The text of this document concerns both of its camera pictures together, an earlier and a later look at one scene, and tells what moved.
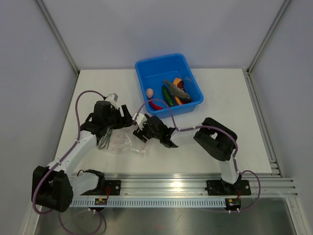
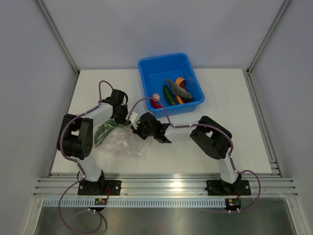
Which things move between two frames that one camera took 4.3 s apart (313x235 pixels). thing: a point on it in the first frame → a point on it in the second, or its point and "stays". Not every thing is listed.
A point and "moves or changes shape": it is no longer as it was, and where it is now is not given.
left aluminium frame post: (67, 54) stays
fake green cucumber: (168, 97) stays
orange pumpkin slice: (179, 82) moves or changes shape
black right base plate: (220, 188) stays
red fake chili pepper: (155, 107) moves or changes shape
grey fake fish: (176, 91) stays
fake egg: (149, 92) → (156, 96)
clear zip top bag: (122, 140) stays
